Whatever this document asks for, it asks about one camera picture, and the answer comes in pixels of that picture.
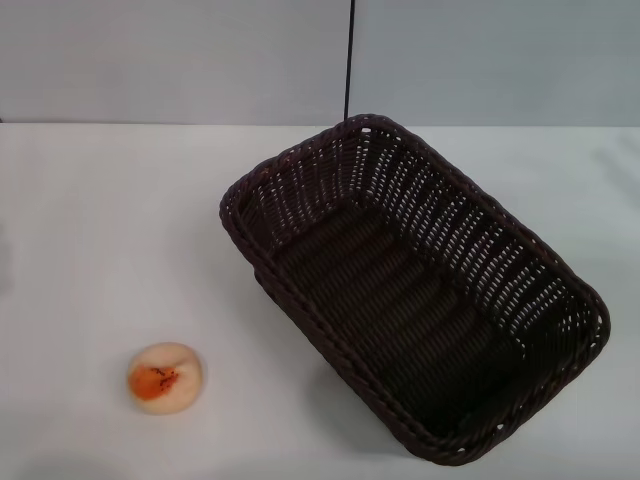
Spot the black vertical wall strip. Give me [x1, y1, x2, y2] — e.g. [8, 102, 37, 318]
[342, 0, 358, 122]

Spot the round cream bun orange mark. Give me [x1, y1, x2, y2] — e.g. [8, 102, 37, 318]
[126, 341, 208, 415]

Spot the dark brown woven basket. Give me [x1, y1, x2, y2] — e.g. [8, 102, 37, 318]
[218, 113, 612, 467]

